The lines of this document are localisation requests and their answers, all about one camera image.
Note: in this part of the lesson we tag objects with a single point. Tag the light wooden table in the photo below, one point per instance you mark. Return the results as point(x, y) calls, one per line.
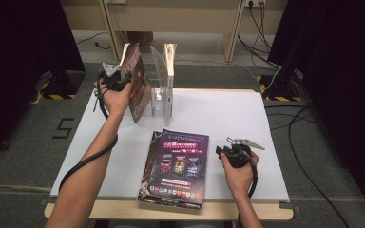
point(123, 211)

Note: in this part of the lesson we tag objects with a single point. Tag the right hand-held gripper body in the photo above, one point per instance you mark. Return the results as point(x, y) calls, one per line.
point(239, 155)

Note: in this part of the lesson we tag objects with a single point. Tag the purple and dark red magazine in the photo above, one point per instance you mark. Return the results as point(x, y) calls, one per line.
point(138, 88)

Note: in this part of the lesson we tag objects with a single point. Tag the beige wooden desk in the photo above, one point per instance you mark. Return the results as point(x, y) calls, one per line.
point(171, 19)

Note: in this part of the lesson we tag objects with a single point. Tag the white wall power outlet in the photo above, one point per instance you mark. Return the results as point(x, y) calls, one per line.
point(255, 2)

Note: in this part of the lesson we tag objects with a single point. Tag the hazard striped stand base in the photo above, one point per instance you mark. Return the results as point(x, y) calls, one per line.
point(60, 90)
point(282, 95)

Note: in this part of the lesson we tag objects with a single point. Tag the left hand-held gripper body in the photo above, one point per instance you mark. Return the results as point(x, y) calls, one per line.
point(111, 79)

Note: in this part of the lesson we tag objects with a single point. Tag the clear acrylic book rack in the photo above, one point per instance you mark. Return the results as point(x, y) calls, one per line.
point(158, 103)

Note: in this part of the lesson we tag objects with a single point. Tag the black curtain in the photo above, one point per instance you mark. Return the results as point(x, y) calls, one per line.
point(339, 79)
point(19, 63)

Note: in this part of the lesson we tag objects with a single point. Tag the person's right hand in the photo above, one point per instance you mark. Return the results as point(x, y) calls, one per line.
point(239, 180)

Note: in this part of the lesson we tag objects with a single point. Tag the person's left hand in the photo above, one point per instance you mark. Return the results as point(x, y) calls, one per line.
point(115, 101)

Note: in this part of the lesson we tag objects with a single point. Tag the brown magazine with red title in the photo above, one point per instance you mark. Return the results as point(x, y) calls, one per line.
point(145, 177)

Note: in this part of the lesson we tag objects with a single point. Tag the purple and blue magazine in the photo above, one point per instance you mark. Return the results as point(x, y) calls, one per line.
point(179, 164)

